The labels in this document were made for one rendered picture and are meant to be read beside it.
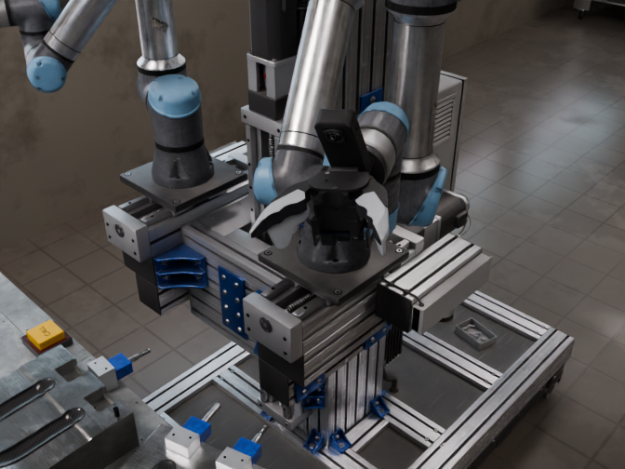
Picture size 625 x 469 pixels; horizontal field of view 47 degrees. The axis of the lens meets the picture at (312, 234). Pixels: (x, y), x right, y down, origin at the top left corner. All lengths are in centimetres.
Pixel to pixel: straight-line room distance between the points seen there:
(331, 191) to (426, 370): 165
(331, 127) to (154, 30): 99
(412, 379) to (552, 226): 152
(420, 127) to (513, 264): 214
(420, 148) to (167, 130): 65
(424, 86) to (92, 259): 241
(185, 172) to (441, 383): 114
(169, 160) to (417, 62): 72
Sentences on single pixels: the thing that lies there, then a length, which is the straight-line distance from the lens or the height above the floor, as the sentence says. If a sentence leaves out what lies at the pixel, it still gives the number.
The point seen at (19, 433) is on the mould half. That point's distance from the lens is 143.
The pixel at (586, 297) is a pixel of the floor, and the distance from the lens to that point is 326.
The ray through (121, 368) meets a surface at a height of 84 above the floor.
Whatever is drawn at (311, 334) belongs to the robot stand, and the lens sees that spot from 145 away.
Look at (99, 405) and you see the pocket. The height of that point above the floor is 86.
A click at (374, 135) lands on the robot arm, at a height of 147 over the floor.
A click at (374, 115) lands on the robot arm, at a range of 101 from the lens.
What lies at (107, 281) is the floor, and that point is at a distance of 326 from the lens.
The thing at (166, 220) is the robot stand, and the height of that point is 98.
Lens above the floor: 188
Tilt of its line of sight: 33 degrees down
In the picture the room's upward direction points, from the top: straight up
